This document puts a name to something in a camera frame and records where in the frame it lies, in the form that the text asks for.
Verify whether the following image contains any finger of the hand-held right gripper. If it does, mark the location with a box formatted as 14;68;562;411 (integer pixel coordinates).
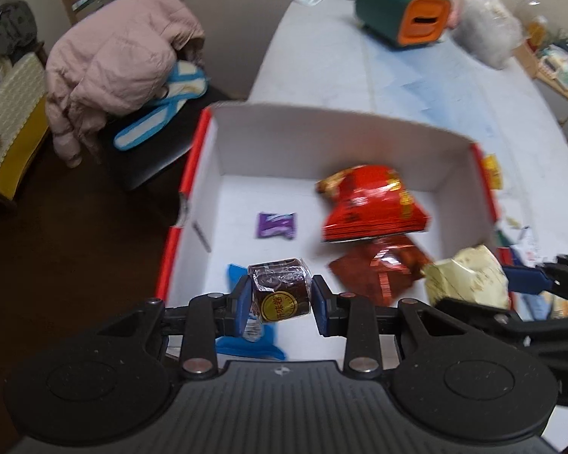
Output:
504;254;568;303
438;297;568;348

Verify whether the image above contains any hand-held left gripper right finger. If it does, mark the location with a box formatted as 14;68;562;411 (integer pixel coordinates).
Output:
311;274;460;379

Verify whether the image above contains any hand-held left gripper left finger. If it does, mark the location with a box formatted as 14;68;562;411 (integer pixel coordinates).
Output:
101;274;256;380

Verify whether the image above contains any brown cake roll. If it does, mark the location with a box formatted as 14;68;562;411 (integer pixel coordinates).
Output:
247;258;312;323

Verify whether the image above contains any blue cookie packet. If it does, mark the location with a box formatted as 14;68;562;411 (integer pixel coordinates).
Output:
215;264;287;360

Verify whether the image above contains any pale yellow snack packet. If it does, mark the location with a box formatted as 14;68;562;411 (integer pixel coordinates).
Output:
423;245;511;310

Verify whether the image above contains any dark red snack packet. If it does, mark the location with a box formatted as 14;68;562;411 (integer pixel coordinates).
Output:
329;239;432;307

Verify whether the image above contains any purple candy packet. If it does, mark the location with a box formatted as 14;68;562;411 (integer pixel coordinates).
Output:
256;212;297;240

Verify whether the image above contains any bright red snack packet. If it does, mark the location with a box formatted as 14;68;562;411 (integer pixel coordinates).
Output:
316;165;431;244

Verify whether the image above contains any red white cardboard box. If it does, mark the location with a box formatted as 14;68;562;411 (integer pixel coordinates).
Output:
155;101;501;341

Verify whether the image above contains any light blue snack packet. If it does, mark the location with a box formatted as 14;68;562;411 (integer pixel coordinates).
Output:
525;291;568;320

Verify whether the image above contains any blue white snack packet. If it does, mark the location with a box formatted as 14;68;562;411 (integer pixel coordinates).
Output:
509;227;541;266

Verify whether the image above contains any black seat chair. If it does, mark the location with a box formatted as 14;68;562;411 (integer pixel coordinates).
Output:
97;85;247;192

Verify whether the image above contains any blue white tote bag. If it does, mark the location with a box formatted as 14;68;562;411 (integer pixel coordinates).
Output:
114;61;209;151

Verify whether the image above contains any white wooden cabinet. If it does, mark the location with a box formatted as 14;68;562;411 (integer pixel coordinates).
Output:
516;42;568;114

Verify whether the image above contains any clear plastic jar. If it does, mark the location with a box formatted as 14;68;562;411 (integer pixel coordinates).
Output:
521;0;550;53

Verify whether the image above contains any clear plastic bag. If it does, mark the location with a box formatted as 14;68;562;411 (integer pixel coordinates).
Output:
452;0;524;69

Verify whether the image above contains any pink puffer jacket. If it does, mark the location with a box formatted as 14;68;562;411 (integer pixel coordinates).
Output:
45;0;205;167

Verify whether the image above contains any sofa with cream cover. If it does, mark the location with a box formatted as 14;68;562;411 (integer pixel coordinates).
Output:
0;52;50;199

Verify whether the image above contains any green orange tissue box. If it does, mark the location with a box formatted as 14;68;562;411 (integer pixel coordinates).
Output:
355;0;454;49

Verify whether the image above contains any dark clothes pile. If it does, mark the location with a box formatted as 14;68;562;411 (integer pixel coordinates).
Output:
0;0;39;64

